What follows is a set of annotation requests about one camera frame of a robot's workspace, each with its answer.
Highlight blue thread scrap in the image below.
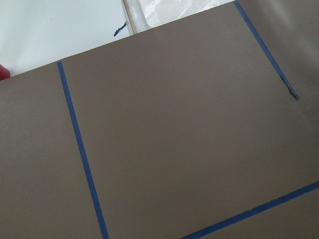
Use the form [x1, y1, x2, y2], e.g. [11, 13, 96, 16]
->
[114, 21, 128, 37]

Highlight brown paper table cover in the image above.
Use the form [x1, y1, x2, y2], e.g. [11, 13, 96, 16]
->
[0, 0, 319, 239]

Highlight clear plastic bag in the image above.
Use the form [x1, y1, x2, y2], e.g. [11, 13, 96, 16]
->
[123, 0, 230, 34]

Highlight red cylinder tube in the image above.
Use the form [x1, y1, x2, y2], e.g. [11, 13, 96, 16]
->
[0, 65, 10, 81]

